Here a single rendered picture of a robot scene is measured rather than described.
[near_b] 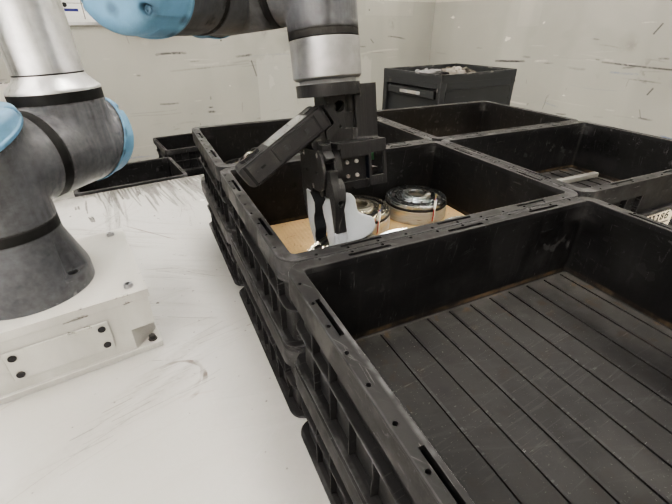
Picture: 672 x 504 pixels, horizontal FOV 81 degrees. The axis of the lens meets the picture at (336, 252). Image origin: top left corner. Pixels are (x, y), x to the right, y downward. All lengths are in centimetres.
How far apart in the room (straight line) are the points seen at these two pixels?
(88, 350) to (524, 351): 54
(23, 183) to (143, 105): 312
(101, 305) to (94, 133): 24
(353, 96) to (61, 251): 42
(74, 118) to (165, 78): 306
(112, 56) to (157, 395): 322
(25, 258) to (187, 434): 29
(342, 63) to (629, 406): 41
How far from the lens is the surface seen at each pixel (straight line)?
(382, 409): 24
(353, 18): 46
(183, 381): 59
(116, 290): 62
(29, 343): 63
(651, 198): 77
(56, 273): 62
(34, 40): 67
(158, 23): 37
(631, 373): 48
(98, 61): 363
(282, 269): 37
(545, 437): 39
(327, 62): 44
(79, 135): 65
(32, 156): 60
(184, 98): 375
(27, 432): 63
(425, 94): 227
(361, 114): 47
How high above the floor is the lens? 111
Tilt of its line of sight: 30 degrees down
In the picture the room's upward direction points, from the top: straight up
